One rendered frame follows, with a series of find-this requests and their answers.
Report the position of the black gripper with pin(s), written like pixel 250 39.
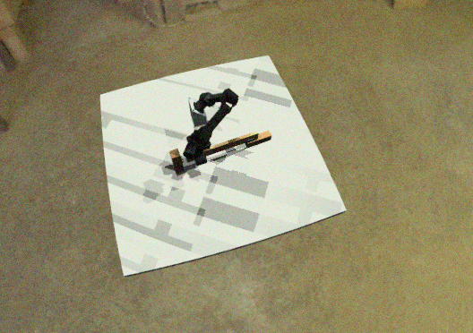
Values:
pixel 198 156

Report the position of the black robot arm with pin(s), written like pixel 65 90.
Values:
pixel 200 138

